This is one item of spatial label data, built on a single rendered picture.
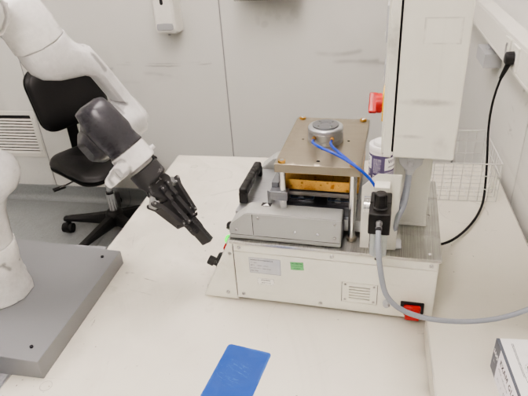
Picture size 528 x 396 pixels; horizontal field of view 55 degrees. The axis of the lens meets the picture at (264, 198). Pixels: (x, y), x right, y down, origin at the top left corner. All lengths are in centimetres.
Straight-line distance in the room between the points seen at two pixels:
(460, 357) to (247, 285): 49
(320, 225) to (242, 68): 175
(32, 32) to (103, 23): 183
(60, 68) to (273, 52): 167
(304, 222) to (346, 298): 21
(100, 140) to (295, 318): 59
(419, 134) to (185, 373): 67
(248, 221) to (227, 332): 26
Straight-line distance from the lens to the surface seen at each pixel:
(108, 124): 116
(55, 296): 133
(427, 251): 113
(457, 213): 162
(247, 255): 117
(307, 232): 110
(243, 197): 120
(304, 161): 107
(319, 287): 118
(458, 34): 92
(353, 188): 107
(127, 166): 117
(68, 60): 116
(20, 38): 114
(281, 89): 273
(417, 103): 95
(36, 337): 124
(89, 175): 263
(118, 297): 135
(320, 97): 272
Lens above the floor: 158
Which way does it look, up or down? 30 degrees down
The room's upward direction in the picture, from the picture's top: 4 degrees counter-clockwise
